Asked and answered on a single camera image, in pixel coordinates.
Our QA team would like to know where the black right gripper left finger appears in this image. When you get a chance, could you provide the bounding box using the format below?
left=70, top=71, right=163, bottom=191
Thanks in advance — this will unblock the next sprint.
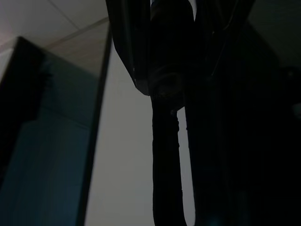
left=105, top=0, right=151, bottom=96

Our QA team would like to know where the tall black cabinet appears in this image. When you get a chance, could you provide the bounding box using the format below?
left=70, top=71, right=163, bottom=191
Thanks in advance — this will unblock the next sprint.
left=0, top=36, right=104, bottom=226

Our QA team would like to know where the blue long-handled dustpan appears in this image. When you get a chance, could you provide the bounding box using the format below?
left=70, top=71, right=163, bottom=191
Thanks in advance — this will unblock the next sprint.
left=150, top=0, right=197, bottom=226

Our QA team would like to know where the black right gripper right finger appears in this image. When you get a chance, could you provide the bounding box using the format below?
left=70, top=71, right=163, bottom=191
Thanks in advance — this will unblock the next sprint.
left=194, top=0, right=256, bottom=79

